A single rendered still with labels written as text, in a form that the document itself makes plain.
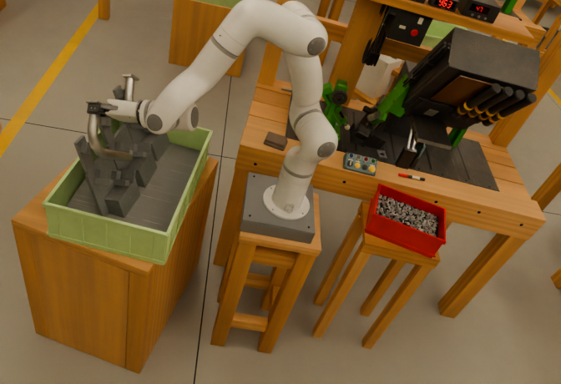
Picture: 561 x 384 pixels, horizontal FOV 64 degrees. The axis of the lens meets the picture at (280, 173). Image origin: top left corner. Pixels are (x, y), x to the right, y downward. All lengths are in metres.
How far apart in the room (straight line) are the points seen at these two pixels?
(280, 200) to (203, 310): 0.98
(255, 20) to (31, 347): 1.80
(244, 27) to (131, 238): 0.80
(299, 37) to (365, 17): 1.16
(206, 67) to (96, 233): 0.71
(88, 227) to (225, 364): 1.08
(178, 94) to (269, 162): 0.90
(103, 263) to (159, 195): 0.32
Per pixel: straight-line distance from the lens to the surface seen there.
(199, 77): 1.28
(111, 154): 1.56
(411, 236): 1.97
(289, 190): 1.68
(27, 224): 1.81
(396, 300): 2.29
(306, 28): 1.24
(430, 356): 2.82
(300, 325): 2.58
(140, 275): 1.69
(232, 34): 1.24
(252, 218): 1.69
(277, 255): 1.82
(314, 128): 1.49
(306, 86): 1.40
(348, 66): 2.47
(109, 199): 1.69
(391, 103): 2.17
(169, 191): 1.83
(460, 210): 2.32
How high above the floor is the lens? 2.14
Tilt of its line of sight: 40 degrees down
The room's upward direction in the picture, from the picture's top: 18 degrees clockwise
